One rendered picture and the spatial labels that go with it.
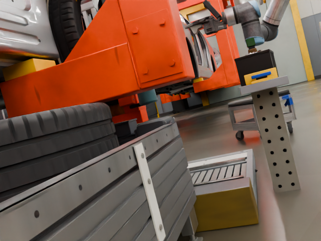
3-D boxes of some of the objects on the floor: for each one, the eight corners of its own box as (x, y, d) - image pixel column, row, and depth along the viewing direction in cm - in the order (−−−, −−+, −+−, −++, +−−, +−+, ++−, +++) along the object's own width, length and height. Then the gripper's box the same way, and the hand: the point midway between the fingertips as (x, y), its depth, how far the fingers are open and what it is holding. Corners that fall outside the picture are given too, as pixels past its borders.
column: (273, 185, 146) (250, 91, 144) (297, 181, 143) (274, 85, 141) (274, 192, 136) (250, 92, 134) (300, 188, 133) (276, 85, 132)
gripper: (227, 26, 168) (186, 38, 174) (228, 29, 177) (189, 40, 183) (222, 9, 168) (182, 22, 174) (224, 13, 177) (185, 25, 183)
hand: (187, 26), depth 178 cm, fingers closed
